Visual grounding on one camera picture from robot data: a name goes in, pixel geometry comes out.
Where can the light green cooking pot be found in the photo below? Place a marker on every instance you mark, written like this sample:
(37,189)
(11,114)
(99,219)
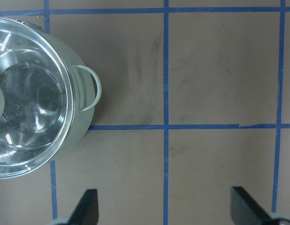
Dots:
(86,89)

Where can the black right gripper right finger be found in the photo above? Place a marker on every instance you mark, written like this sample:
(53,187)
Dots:
(244,210)

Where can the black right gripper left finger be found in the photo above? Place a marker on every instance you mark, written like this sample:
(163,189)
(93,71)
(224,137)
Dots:
(87,209)

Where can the round glass pot lid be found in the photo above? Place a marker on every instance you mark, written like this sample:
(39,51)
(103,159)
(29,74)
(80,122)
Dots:
(36,99)

